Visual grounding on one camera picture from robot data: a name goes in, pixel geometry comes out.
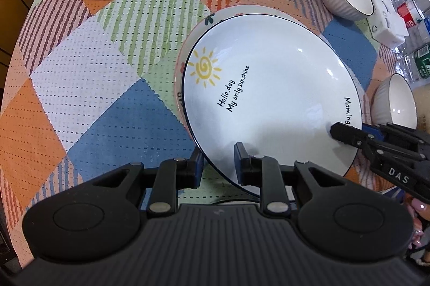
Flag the red label plastic bottle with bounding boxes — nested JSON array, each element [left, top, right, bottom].
[[390, 0, 428, 30]]

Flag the white tissue pack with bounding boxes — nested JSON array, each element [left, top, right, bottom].
[[364, 0, 410, 48]]

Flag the checked tablecloth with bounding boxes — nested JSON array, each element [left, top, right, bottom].
[[0, 0, 430, 239]]

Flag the flower print plate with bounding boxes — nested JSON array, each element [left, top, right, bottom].
[[174, 4, 328, 143]]

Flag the person's right hand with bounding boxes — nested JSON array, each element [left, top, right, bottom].
[[410, 198, 430, 260]]

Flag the white sun print plate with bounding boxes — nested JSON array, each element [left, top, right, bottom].
[[184, 15, 363, 197]]

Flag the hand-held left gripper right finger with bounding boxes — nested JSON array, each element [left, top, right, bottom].
[[234, 142, 357, 217]]

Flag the green label plastic bottle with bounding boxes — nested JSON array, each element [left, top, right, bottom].
[[398, 43, 430, 82]]

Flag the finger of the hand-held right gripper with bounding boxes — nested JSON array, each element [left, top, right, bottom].
[[363, 124, 429, 147], [330, 122, 381, 155]]

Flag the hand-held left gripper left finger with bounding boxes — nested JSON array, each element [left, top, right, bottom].
[[69, 147, 204, 217]]

